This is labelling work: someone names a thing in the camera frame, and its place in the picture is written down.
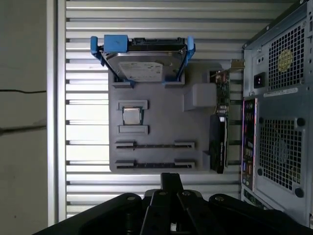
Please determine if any grey plastic parts rack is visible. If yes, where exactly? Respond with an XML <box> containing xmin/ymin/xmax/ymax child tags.
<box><xmin>108</xmin><ymin>62</ymin><xmax>230</xmax><ymax>173</ymax></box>

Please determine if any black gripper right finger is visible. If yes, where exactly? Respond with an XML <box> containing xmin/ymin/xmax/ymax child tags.
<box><xmin>171</xmin><ymin>172</ymin><xmax>313</xmax><ymax>235</ymax></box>

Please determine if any thin black cable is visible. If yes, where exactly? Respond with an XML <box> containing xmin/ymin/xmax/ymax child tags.
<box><xmin>0</xmin><ymin>89</ymin><xmax>47</xmax><ymax>94</ymax></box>

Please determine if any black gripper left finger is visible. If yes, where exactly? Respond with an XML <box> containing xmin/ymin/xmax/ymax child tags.
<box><xmin>31</xmin><ymin>172</ymin><xmax>172</xmax><ymax>235</ymax></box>

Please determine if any silver CPU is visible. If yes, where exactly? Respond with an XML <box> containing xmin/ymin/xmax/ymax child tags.
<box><xmin>122</xmin><ymin>107</ymin><xmax>142</xmax><ymax>125</ymax></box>

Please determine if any grey power supply unit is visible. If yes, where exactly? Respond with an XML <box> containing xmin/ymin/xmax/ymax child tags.
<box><xmin>251</xmin><ymin>23</ymin><xmax>308</xmax><ymax>95</ymax></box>

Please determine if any green graphics card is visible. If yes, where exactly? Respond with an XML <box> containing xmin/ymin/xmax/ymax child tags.
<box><xmin>209</xmin><ymin>58</ymin><xmax>246</xmax><ymax>174</ymax></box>

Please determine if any black open PC case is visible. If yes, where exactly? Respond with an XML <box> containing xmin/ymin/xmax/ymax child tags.
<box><xmin>241</xmin><ymin>0</ymin><xmax>313</xmax><ymax>227</ymax></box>

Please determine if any hard disk in blue carrier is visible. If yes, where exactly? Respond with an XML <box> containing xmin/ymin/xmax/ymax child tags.
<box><xmin>89</xmin><ymin>34</ymin><xmax>198</xmax><ymax>89</ymax></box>

